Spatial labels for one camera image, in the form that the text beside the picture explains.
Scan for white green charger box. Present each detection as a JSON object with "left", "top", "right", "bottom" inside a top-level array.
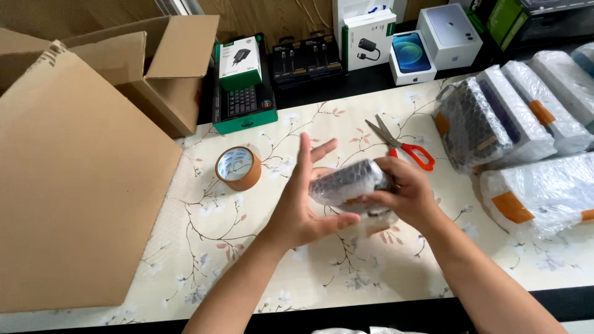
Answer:
[{"left": 218, "top": 36, "right": 263, "bottom": 92}]

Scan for person's left hand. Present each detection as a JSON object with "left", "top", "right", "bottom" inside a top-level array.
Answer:
[{"left": 257, "top": 132, "right": 362, "bottom": 253}]

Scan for floral cream table mat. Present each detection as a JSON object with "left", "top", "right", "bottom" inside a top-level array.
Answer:
[{"left": 0, "top": 74, "right": 594, "bottom": 328}]

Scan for green and black boxes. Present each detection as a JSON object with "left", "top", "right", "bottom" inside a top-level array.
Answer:
[{"left": 466, "top": 0, "right": 594, "bottom": 52}]

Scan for open brown cardboard box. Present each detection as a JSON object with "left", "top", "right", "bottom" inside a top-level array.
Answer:
[{"left": 0, "top": 14, "right": 220, "bottom": 139}]

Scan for small dark bubble-wrapped package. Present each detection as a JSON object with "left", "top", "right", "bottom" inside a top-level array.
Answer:
[{"left": 308, "top": 159, "right": 401, "bottom": 236}]

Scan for green black keyboard box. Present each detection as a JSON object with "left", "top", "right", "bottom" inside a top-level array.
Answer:
[{"left": 212, "top": 33, "right": 278, "bottom": 135}]

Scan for brown packing tape roll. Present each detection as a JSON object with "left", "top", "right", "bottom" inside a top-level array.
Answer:
[{"left": 215, "top": 146, "right": 262, "bottom": 192}]

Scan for tall white box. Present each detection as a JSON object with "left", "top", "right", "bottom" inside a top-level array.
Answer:
[{"left": 332, "top": 0, "right": 395, "bottom": 52}]

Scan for bluish bubble-wrapped parcel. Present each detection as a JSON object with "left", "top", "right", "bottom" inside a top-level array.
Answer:
[{"left": 571, "top": 42, "right": 594, "bottom": 79}]

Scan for white phone box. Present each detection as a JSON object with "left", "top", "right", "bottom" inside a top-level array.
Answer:
[{"left": 416, "top": 3, "right": 484, "bottom": 71}]

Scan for black cable package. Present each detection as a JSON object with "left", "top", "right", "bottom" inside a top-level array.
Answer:
[
  {"left": 271, "top": 36, "right": 308, "bottom": 88},
  {"left": 304, "top": 32, "right": 344, "bottom": 80}
]

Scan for dark bubble-wrapped parcel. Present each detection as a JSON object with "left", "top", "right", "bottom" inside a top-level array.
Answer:
[{"left": 433, "top": 76, "right": 513, "bottom": 174}]

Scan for large flat cardboard box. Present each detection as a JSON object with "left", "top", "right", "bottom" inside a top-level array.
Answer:
[{"left": 0, "top": 41, "right": 184, "bottom": 314}]

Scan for orange-handled scissors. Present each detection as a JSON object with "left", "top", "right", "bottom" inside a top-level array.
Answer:
[{"left": 365, "top": 114, "right": 436, "bottom": 172}]

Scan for blue phone picture box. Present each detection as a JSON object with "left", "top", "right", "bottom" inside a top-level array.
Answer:
[{"left": 389, "top": 30, "right": 438, "bottom": 86}]

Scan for person's right hand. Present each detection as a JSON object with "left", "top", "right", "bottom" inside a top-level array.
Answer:
[{"left": 359, "top": 155, "right": 442, "bottom": 233}]

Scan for large white bubble-wrapped parcel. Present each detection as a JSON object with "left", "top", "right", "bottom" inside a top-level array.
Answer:
[{"left": 479, "top": 152, "right": 594, "bottom": 241}]

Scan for white green adapter box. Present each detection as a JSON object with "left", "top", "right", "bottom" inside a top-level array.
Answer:
[{"left": 342, "top": 9, "right": 398, "bottom": 72}]

